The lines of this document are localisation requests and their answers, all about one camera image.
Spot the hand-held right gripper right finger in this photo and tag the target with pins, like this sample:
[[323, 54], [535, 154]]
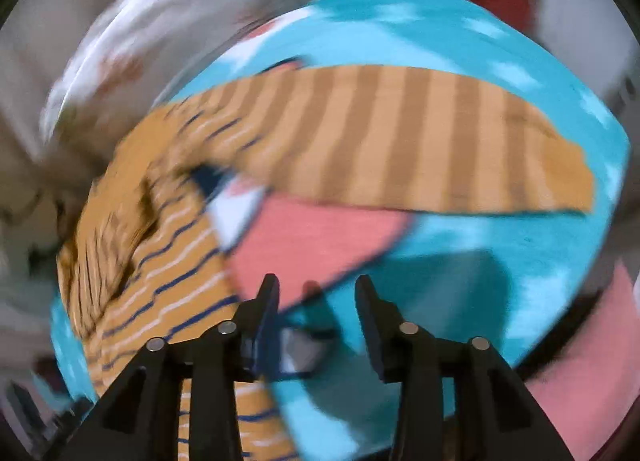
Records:
[[373, 338]]

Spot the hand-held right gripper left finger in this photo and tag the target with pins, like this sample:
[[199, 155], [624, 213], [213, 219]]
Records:
[[263, 341]]

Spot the yellow striped small shirt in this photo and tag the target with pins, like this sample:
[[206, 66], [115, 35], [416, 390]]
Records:
[[380, 141]]

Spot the blue cartoon printed blanket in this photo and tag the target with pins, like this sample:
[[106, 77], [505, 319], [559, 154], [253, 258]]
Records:
[[450, 36]]

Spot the white floral pillow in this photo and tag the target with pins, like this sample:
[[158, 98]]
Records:
[[125, 36]]

